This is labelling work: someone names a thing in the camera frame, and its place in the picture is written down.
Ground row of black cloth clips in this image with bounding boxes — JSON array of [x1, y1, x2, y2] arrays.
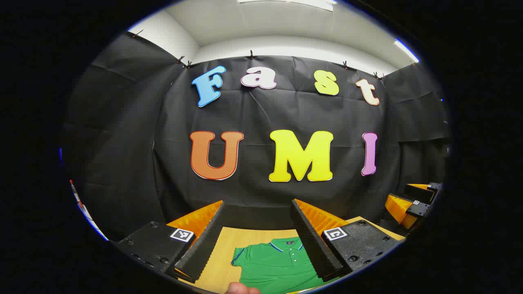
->
[[132, 29, 387, 80]]

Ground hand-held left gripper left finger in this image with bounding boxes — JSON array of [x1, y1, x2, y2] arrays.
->
[[110, 199, 228, 284]]

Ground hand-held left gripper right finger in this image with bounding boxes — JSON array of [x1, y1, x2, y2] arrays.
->
[[290, 199, 405, 283]]

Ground ceiling light panel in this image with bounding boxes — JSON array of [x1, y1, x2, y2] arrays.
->
[[238, 0, 337, 12], [394, 39, 420, 64]]

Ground black backdrop cloth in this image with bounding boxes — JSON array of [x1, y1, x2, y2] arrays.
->
[[61, 31, 452, 241]]

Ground green T-shirt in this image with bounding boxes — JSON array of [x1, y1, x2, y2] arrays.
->
[[231, 237, 340, 294]]

